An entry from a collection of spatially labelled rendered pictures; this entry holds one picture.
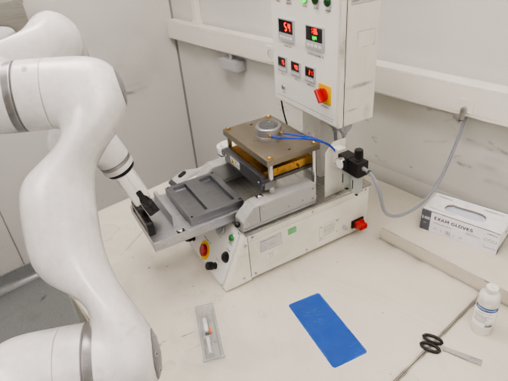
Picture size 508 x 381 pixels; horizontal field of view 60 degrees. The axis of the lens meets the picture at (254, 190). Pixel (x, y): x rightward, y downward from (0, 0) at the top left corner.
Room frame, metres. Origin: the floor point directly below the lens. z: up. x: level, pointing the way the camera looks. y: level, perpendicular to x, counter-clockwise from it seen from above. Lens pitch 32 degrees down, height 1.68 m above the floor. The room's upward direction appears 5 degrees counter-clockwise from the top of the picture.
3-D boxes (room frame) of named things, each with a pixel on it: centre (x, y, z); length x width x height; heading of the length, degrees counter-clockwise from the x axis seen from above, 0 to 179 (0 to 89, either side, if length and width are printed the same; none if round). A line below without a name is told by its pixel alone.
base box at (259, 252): (1.20, -0.06, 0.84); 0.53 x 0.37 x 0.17; 117
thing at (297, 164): (1.21, -0.06, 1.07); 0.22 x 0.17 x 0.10; 27
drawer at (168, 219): (1.08, 0.19, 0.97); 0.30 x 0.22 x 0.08; 117
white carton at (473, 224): (1.07, -0.64, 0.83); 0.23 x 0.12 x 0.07; 46
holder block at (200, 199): (1.11, 0.15, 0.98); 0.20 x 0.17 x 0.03; 27
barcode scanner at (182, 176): (1.57, 0.24, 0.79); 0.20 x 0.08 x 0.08; 127
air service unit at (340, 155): (1.08, -0.28, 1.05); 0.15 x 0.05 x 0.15; 27
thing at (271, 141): (1.21, -0.10, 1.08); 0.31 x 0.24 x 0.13; 27
